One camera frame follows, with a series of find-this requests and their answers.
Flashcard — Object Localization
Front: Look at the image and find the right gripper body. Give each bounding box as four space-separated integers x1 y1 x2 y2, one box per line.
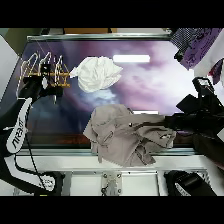
164 113 195 133

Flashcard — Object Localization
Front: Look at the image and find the grey long-sleeved shirt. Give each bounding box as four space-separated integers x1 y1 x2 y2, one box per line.
82 103 177 168

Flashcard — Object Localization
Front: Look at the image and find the brown clothes hanger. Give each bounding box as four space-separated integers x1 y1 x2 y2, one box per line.
49 54 72 88
18 53 54 88

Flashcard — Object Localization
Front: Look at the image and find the white cloth garment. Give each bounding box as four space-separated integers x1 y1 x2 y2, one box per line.
194 37 224 88

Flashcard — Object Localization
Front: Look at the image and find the purple garment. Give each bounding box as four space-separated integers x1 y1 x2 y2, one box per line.
183 28 223 70

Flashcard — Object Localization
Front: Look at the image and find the dark dotted garment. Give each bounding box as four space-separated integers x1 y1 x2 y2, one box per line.
170 28 202 62

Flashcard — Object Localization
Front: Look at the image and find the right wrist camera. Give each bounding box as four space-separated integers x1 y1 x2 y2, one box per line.
192 76 216 101

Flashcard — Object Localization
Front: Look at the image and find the silver frame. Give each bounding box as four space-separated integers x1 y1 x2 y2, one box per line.
13 32 214 196

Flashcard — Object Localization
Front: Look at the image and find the black cable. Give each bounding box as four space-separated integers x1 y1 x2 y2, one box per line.
24 97 48 191

